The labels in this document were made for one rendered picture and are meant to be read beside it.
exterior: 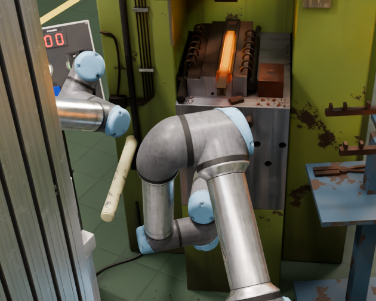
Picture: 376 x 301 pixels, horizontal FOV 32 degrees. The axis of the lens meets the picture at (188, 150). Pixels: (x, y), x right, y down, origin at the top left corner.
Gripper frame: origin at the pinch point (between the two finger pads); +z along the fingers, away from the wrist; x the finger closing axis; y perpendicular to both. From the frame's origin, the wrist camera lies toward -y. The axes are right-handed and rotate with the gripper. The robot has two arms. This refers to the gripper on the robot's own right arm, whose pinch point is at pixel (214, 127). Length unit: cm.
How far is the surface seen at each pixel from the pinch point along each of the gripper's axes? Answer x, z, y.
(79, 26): -45, 26, -19
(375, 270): 62, 42, 100
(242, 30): 4, 65, 1
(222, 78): 0.0, 26.0, -1.3
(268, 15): 14, 79, 1
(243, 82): 6.7, 30.6, 2.9
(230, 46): 0.8, 49.0, -0.9
